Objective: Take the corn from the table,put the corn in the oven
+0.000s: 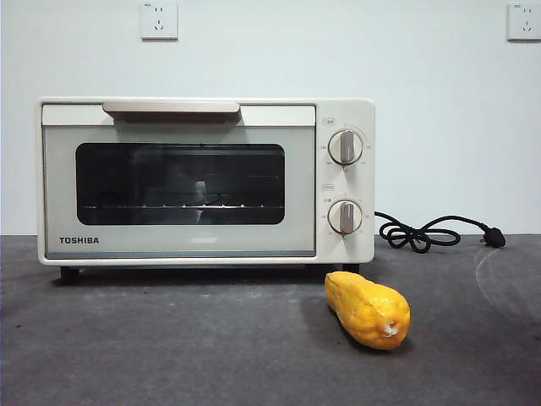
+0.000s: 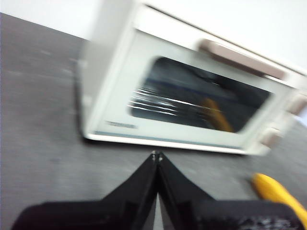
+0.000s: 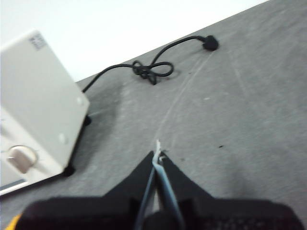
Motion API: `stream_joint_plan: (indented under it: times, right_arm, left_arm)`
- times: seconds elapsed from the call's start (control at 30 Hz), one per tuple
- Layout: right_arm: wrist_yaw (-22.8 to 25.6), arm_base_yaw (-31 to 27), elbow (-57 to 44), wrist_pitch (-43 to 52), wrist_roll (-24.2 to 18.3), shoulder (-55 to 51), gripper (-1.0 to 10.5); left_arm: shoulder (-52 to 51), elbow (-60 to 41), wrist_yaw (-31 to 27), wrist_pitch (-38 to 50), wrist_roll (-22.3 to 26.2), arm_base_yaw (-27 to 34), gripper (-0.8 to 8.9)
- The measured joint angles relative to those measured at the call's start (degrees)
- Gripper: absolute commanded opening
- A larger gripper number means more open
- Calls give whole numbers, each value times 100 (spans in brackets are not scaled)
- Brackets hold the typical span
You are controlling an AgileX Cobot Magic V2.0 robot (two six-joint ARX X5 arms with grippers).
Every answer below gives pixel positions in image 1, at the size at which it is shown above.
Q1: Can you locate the temperature knob with beige grip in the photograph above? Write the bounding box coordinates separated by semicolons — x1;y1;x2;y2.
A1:
328;129;364;166

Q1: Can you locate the white wall socket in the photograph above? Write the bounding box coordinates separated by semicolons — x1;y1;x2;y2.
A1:
140;1;179;42
506;3;541;42

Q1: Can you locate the metal wire oven rack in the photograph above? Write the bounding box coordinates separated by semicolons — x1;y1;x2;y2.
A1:
79;202;282;211

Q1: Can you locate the black power cord with plug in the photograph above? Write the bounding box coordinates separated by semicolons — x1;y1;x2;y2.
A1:
374;211;507;254

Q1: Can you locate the oven door with beige handle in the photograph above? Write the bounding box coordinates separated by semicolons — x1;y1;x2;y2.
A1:
41;101;317;258

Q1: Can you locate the cream Toshiba toaster oven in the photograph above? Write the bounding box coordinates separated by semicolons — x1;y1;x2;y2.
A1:
36;96;376;285

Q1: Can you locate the timer knob with beige grip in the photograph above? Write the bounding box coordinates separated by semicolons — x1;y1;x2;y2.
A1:
328;199;363;236

